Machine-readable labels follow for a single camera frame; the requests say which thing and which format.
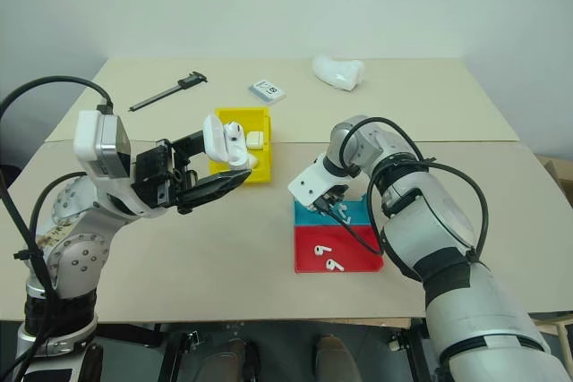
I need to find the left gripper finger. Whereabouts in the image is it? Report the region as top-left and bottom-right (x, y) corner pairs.
(171, 129), (207, 162)
(175, 169), (253, 215)

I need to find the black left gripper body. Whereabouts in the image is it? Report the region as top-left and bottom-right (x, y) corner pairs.
(133, 138), (201, 216)

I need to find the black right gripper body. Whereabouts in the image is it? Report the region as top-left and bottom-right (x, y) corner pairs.
(306, 183), (350, 216)

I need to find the yellow plastic bin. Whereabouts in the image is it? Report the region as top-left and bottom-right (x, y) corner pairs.
(209, 106), (275, 187)

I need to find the blue and red tray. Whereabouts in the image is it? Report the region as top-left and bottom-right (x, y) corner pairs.
(292, 192), (387, 276)

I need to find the black digital caliper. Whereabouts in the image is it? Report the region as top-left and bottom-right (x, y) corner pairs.
(128, 71), (210, 113)

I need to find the small printed card box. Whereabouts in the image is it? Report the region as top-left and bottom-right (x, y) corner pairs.
(247, 79), (288, 104)

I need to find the white curved plastic part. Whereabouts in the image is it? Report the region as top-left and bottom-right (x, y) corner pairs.
(311, 54), (366, 92)

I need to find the dark object beside table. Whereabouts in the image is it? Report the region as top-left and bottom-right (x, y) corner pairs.
(0, 159), (24, 188)

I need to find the brown cardboard box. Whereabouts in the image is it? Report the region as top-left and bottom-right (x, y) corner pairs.
(535, 152), (573, 218)

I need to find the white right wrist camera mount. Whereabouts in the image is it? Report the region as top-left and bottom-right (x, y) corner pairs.
(286, 153), (351, 212)

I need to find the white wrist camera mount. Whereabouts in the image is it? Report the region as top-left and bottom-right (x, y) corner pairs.
(73, 108), (133, 183)
(286, 153), (351, 212)

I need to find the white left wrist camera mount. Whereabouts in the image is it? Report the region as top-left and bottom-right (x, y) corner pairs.
(73, 108), (133, 183)

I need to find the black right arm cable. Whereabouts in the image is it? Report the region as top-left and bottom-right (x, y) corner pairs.
(308, 115), (490, 263)

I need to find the black table frame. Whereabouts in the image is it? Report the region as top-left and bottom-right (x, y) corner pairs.
(94, 317), (432, 382)

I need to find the light wooden frame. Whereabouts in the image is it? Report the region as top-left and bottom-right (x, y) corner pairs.
(529, 299), (573, 350)

